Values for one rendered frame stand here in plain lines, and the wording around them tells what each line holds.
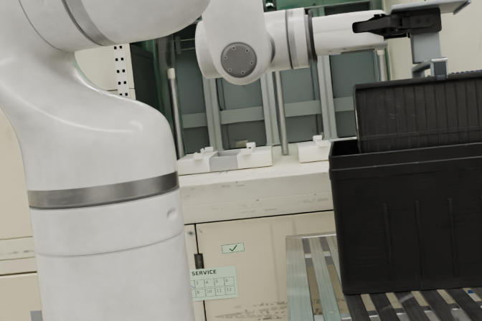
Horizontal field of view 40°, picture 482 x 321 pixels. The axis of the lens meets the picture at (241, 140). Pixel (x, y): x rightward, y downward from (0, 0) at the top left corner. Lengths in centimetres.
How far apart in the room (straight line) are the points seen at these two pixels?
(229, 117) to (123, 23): 162
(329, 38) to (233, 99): 125
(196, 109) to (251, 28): 131
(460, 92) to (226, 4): 31
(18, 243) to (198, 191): 36
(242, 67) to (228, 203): 44
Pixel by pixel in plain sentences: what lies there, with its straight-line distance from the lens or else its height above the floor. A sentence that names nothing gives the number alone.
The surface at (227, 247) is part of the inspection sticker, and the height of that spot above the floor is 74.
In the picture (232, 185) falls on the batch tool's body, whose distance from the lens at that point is 122.
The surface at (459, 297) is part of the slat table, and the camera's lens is 81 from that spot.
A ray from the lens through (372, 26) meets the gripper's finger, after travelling 88.
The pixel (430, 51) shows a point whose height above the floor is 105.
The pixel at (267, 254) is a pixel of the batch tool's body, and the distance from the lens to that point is 124.
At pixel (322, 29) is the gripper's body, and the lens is 89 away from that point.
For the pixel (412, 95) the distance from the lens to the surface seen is 83.
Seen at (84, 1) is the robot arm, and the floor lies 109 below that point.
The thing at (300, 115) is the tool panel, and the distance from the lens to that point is 209.
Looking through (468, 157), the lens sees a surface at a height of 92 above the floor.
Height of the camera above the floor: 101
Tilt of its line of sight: 3 degrees down
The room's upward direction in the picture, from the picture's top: 6 degrees counter-clockwise
